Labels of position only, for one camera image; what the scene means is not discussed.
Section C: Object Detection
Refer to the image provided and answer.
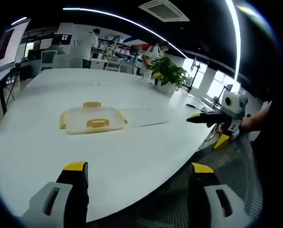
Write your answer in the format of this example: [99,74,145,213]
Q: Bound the dark wall monitor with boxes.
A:
[53,33,73,46]

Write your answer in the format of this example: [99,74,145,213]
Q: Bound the black tripod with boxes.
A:
[2,62,22,101]

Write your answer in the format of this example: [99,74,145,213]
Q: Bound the green potted plant white pot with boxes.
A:
[150,56,191,95]

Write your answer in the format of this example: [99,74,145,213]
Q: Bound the ceiling air vent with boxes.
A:
[138,0,191,23]

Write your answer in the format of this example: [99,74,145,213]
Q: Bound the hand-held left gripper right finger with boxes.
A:
[188,162,254,228]

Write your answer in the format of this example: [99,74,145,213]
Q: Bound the ceiling light strip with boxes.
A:
[62,7,187,59]
[224,0,242,80]

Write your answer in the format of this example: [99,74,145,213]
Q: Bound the clear lid yellow plastic buckles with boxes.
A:
[58,101,128,135]

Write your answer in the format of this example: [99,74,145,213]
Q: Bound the projection screen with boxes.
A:
[0,18,32,75]

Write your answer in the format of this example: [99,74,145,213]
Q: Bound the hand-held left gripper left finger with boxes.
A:
[21,161,89,224]

